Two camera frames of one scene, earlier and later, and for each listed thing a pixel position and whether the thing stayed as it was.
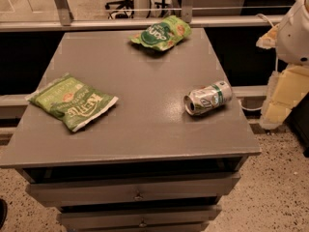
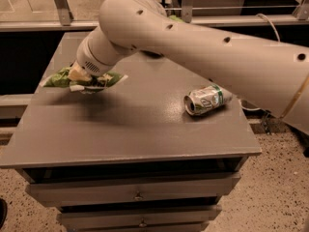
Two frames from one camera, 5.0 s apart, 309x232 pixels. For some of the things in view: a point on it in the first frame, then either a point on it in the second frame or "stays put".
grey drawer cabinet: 145,164 stays put
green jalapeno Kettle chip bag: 70,101 -> 61,78
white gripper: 294,38 -> 86,63
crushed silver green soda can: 209,98 stays put
